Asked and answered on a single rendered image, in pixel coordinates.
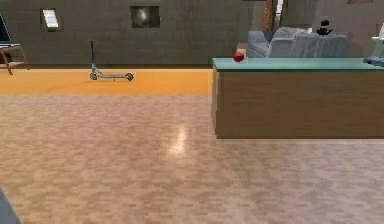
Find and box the black television set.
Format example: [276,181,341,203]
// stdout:
[0,12,21,48]

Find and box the grey kick scooter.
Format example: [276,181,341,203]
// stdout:
[87,39,135,82]

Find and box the small pale framed picture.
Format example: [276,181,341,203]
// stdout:
[40,7,62,32]

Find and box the wooden counter with green top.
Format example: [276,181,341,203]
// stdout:
[211,57,384,140]

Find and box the grey tap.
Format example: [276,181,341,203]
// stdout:
[362,23,384,68]

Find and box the dark framed wall picture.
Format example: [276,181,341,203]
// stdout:
[129,5,161,29]

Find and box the brown wooden stand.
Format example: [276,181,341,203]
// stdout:
[0,45,30,76]

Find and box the grey sofa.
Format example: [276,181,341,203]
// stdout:
[246,30,276,59]

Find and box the black kettle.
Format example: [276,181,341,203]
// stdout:
[316,19,334,37]

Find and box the grey object at corner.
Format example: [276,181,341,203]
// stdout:
[0,186,24,224]

